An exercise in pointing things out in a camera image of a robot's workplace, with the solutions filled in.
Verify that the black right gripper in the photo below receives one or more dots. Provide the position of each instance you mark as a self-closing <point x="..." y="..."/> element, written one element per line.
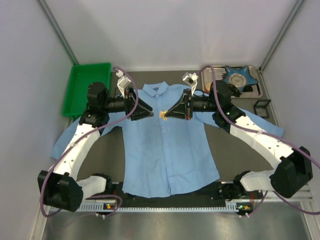
<point x="188" y="104"/>

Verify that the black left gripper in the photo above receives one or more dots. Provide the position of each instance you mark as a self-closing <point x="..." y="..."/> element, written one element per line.
<point x="128" y="104"/>

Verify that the gold brooch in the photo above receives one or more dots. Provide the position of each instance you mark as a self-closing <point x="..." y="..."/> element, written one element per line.
<point x="163" y="115"/>

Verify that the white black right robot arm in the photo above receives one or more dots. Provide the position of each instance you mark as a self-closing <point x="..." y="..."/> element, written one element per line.
<point x="291" y="168"/>

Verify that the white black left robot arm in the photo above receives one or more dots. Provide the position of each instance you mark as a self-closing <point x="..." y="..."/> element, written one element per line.
<point x="59" y="187"/>

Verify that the black brooch box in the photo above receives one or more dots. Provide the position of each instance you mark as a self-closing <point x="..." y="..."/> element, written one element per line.
<point x="260" y="108"/>

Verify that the orange cup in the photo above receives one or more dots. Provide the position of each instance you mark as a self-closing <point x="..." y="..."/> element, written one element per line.
<point x="208" y="87"/>

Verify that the black comb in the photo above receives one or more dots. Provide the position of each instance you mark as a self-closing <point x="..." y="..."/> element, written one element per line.
<point x="235" y="92"/>

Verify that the green plastic tray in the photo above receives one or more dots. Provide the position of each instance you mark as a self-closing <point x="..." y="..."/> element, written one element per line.
<point x="81" y="76"/>

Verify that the blue star-shaped dish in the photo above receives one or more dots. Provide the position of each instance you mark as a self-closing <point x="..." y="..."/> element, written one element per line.
<point x="239" y="77"/>

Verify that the silver metal tray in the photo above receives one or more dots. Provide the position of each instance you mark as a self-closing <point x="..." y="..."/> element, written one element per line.
<point x="249" y="92"/>

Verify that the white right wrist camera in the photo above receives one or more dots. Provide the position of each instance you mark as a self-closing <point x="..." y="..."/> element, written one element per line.
<point x="191" y="79"/>

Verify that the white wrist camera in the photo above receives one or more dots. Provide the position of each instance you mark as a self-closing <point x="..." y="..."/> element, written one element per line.
<point x="123" y="82"/>
<point x="191" y="79"/>

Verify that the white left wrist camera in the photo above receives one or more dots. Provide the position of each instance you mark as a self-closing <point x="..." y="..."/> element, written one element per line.
<point x="123" y="82"/>

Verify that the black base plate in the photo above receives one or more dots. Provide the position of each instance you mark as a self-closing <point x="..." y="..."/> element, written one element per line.
<point x="213" y="195"/>

